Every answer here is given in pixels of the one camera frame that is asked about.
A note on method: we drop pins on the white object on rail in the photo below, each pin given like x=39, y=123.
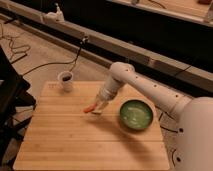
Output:
x=57, y=15

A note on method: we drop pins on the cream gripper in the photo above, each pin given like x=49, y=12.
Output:
x=101, y=103

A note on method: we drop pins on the green ceramic bowl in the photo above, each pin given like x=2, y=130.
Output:
x=136, y=114

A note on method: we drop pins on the black chair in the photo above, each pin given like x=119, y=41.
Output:
x=13, y=94

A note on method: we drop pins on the white cup with dark liquid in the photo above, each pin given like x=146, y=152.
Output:
x=65, y=79

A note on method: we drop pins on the white sponge block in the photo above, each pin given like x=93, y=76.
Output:
x=97, y=112

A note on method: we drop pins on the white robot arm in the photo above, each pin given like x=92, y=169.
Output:
x=194, y=115

